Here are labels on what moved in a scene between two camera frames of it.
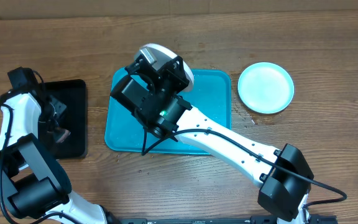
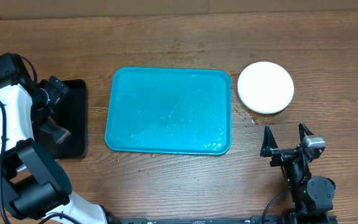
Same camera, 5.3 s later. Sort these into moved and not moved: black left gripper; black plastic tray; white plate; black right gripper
Moved: white plate; black left gripper; black right gripper
Not moved: black plastic tray
